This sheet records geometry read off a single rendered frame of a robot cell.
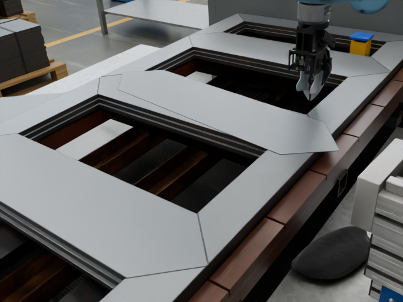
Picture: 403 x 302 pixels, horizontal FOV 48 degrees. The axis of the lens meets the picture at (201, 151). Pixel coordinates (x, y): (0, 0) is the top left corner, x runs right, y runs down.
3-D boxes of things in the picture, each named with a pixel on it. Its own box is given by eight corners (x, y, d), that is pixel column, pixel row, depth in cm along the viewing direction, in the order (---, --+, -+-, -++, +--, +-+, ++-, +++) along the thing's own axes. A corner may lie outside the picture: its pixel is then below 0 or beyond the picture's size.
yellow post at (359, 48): (344, 94, 156) (351, 40, 146) (349, 88, 160) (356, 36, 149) (358, 97, 154) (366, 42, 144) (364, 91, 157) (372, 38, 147)
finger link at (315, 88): (301, 106, 114) (304, 73, 109) (312, 97, 118) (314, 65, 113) (313, 109, 113) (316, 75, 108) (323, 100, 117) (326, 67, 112)
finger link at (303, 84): (291, 103, 116) (292, 71, 111) (301, 95, 120) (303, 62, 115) (301, 106, 114) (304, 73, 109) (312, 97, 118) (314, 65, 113)
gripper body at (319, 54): (286, 72, 110) (288, 24, 104) (302, 61, 116) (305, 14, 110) (315, 78, 106) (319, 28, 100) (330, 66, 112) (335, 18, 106)
